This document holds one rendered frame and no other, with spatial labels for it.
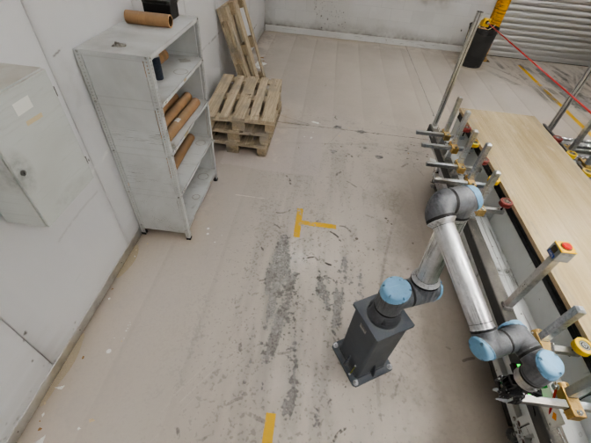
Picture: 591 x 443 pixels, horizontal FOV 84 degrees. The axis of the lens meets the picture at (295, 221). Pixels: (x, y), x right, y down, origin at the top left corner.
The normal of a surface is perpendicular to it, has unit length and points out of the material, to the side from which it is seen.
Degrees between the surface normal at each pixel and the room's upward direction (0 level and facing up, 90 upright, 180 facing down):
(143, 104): 90
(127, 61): 90
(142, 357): 0
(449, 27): 90
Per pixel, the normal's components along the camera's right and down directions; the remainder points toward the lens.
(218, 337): 0.07, -0.70
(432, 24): -0.11, 0.70
